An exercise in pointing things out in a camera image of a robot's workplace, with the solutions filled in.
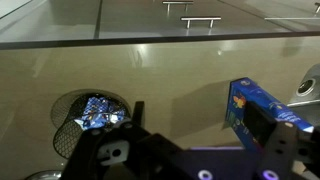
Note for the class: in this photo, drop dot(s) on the gray base cabinet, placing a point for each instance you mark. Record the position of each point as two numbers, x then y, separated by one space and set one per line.
140 20

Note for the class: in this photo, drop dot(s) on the steel kitchen sink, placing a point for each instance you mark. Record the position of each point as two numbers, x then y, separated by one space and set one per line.
306 87

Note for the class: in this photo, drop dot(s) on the blue pasta box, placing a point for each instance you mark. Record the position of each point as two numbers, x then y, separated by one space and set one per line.
243 91

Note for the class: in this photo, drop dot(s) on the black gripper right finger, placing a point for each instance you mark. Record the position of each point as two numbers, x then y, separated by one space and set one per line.
260 126

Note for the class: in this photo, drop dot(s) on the blue snack pack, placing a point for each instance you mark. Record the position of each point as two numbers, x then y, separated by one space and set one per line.
100 120
96 106

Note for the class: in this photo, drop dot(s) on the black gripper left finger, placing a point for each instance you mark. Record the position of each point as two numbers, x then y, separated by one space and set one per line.
138 111

